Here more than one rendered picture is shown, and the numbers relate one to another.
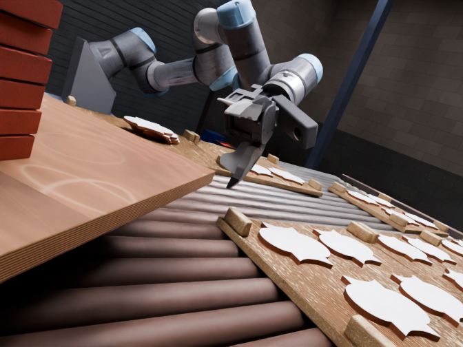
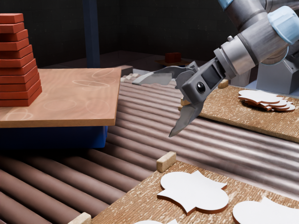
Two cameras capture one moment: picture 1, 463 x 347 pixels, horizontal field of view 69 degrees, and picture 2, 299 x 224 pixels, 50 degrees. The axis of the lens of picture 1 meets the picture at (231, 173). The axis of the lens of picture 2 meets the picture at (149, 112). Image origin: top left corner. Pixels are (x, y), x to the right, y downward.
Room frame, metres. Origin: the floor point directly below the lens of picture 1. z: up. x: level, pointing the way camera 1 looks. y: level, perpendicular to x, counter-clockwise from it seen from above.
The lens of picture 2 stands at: (0.35, -0.63, 1.30)
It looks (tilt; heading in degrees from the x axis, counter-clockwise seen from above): 21 degrees down; 76
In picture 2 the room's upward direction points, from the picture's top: straight up
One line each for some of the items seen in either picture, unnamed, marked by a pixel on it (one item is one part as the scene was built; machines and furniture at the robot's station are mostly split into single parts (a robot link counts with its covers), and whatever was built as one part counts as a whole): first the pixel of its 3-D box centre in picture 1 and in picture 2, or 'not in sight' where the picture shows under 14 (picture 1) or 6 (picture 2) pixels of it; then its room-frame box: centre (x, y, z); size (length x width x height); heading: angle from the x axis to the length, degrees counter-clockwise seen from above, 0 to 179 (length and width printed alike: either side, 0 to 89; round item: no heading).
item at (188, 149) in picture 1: (145, 139); (256, 108); (0.96, 0.27, 0.93); 0.41 x 0.35 x 0.02; 126
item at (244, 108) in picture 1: (233, 105); (154, 76); (0.53, 0.04, 1.12); 0.09 x 0.06 x 0.03; 156
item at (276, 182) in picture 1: (253, 166); not in sight; (1.20, -0.06, 0.93); 0.41 x 0.35 x 0.02; 126
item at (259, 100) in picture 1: (257, 109); (173, 77); (0.56, 0.00, 1.13); 0.09 x 0.02 x 0.05; 156
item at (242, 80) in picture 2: not in sight; (240, 73); (2.77, 3.43, 0.19); 0.30 x 0.30 x 0.37
